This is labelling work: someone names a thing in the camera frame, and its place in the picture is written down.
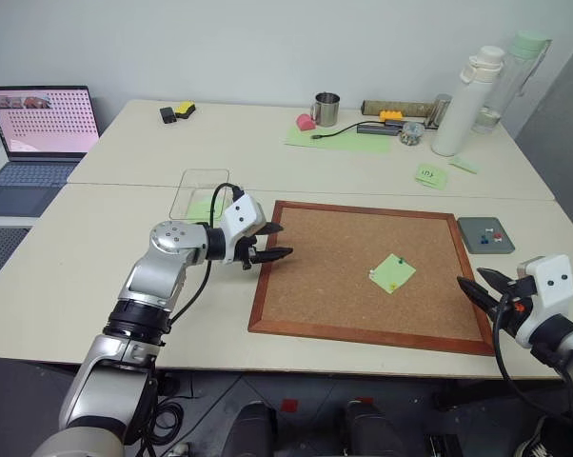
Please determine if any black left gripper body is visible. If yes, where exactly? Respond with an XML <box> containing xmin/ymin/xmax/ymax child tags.
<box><xmin>234</xmin><ymin>230</ymin><xmax>269</xmax><ymax>271</ymax></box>

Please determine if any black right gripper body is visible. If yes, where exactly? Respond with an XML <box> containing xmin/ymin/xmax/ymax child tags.
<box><xmin>489</xmin><ymin>275</ymin><xmax>539</xmax><ymax>330</ymax></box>

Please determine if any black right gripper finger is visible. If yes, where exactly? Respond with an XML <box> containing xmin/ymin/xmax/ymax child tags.
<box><xmin>476</xmin><ymin>267</ymin><xmax>514</xmax><ymax>299</ymax></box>
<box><xmin>457</xmin><ymin>276</ymin><xmax>498</xmax><ymax>320</ymax></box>

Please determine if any wood framed cork board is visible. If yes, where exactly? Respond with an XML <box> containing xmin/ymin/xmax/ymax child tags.
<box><xmin>247</xmin><ymin>199</ymin><xmax>497</xmax><ymax>358</ymax></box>

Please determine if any blank green sticky note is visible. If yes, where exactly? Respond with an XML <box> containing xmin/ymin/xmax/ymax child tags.
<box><xmin>368</xmin><ymin>252</ymin><xmax>418</xmax><ymax>295</ymax></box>
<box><xmin>185</xmin><ymin>196</ymin><xmax>227</xmax><ymax>221</ymax></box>

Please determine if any green sticky note with writing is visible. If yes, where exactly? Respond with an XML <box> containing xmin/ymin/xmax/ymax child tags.
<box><xmin>414</xmin><ymin>162</ymin><xmax>449</xmax><ymax>190</ymax></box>

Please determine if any grey pin tray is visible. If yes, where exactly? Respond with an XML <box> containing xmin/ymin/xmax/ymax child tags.
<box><xmin>456</xmin><ymin>216</ymin><xmax>518</xmax><ymax>256</ymax></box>

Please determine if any clear plastic tray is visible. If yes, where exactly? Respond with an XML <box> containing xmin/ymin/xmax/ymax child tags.
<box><xmin>168</xmin><ymin>167</ymin><xmax>232</xmax><ymax>223</ymax></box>

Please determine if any large green paper sheet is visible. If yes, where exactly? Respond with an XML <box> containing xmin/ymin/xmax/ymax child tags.
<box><xmin>284</xmin><ymin>123</ymin><xmax>393</xmax><ymax>155</ymax></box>

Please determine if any steel mug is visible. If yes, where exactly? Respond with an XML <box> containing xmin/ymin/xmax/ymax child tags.
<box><xmin>307</xmin><ymin>91</ymin><xmax>342</xmax><ymax>129</ymax></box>

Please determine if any black white shoe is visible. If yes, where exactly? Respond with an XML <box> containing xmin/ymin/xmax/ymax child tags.
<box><xmin>511</xmin><ymin>415</ymin><xmax>573</xmax><ymax>457</ymax></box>

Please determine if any dark usb hub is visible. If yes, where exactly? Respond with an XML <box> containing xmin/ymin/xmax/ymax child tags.
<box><xmin>356</xmin><ymin>120</ymin><xmax>405</xmax><ymax>137</ymax></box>

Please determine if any dark rounded shape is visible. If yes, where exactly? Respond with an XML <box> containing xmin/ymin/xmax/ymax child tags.
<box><xmin>343</xmin><ymin>397</ymin><xmax>407</xmax><ymax>457</ymax></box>
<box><xmin>221</xmin><ymin>401</ymin><xmax>279</xmax><ymax>457</ymax></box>

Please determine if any rolled cork sheet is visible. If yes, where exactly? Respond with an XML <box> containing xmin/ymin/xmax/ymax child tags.
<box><xmin>360</xmin><ymin>98</ymin><xmax>438</xmax><ymax>118</ymax></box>

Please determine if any white water bottle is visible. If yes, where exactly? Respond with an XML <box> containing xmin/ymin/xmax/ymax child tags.
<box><xmin>430</xmin><ymin>45</ymin><xmax>506</xmax><ymax>158</ymax></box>

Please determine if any clear bottle green lid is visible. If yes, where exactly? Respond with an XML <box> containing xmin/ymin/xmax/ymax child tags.
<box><xmin>471</xmin><ymin>30</ymin><xmax>553</xmax><ymax>135</ymax></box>

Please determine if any open grey laptop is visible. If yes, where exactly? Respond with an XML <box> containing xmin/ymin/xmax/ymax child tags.
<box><xmin>0</xmin><ymin>85</ymin><xmax>102</xmax><ymax>218</ymax></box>

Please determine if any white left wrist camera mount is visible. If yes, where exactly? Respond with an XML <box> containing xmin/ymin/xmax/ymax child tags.
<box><xmin>218</xmin><ymin>193</ymin><xmax>267</xmax><ymax>266</ymax></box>

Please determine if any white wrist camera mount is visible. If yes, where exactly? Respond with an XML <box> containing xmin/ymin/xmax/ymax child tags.
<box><xmin>218</xmin><ymin>193</ymin><xmax>267</xmax><ymax>266</ymax></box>
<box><xmin>513</xmin><ymin>253</ymin><xmax>573</xmax><ymax>349</ymax></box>

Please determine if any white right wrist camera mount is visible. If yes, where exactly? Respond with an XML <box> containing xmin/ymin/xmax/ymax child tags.
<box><xmin>513</xmin><ymin>253</ymin><xmax>573</xmax><ymax>349</ymax></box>

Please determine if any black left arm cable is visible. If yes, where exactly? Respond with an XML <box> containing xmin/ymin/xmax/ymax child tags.
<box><xmin>169</xmin><ymin>182</ymin><xmax>245</xmax><ymax>329</ymax></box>

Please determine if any black usb cable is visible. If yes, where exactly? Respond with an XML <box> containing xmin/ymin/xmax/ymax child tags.
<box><xmin>310</xmin><ymin>121</ymin><xmax>364</xmax><ymax>141</ymax></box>

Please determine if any black floor cable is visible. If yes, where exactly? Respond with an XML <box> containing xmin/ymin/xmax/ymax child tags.
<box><xmin>141</xmin><ymin>370</ymin><xmax>198</xmax><ymax>457</ymax></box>

